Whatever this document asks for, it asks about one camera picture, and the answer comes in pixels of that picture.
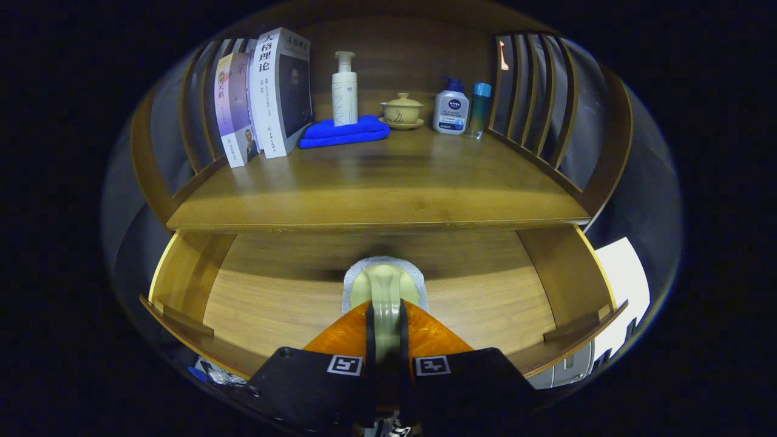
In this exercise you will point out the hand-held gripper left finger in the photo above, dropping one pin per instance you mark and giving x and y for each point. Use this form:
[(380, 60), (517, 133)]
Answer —
[(303, 388)]

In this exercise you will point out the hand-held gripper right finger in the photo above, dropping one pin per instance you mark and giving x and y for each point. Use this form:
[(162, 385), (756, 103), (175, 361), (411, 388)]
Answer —
[(473, 388)]

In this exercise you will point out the wooden drawer with black knob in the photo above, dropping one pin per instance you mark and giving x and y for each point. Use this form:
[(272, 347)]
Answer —
[(273, 309)]

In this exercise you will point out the wooden countertop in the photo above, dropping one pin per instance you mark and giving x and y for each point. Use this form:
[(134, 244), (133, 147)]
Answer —
[(394, 182)]

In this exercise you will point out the brown wooden cabinet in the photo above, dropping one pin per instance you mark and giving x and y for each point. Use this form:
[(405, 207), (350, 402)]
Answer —
[(394, 54)]

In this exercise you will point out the crumpled plastic wrapper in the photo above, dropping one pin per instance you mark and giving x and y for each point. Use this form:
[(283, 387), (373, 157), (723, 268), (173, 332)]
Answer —
[(218, 373)]

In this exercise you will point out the white grey box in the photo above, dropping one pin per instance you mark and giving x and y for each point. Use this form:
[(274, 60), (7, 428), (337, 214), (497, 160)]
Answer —
[(625, 285)]

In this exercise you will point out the blue folded cloth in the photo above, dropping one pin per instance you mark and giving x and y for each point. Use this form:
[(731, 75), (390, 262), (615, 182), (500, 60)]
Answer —
[(346, 135)]

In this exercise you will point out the teal bottle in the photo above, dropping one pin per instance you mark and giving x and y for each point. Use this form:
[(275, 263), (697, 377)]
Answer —
[(479, 115)]

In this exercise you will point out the white bottle with blue cap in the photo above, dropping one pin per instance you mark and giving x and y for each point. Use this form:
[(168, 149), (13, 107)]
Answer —
[(451, 112)]

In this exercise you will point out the yellow lidded teacup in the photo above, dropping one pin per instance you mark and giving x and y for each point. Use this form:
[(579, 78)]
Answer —
[(402, 112)]

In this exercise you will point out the thick white book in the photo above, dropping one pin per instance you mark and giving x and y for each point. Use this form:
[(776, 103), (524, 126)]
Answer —
[(270, 103)]

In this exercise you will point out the purple book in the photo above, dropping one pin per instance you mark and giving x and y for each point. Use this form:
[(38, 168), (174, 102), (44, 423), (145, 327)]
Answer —
[(234, 109)]

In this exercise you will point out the white pump bottle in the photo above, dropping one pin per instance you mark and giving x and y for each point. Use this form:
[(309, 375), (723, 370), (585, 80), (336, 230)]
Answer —
[(345, 97)]

